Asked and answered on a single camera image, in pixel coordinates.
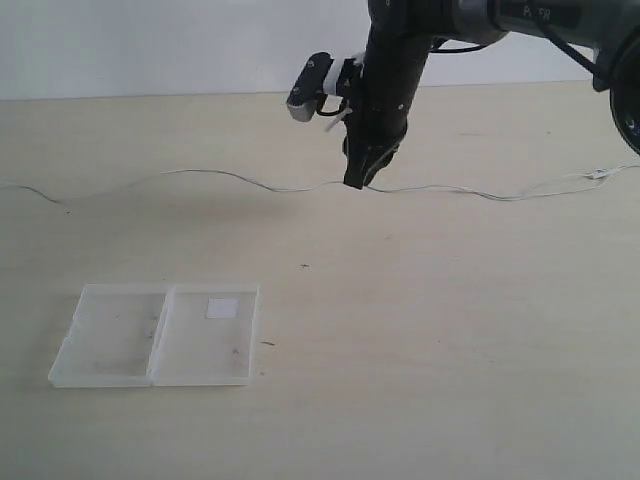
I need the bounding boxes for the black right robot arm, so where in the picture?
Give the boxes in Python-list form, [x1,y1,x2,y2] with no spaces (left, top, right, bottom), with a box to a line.
[343,0,639,189]

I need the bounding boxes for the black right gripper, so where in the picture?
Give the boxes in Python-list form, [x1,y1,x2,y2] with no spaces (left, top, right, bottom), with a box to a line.
[343,29,430,189]

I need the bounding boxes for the clear plastic storage case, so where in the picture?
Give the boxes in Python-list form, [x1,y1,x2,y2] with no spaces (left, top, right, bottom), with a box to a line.
[48,284,260,388]

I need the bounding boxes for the white wired earphones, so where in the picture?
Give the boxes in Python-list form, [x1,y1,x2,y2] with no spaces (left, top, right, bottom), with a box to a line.
[0,165,640,205]

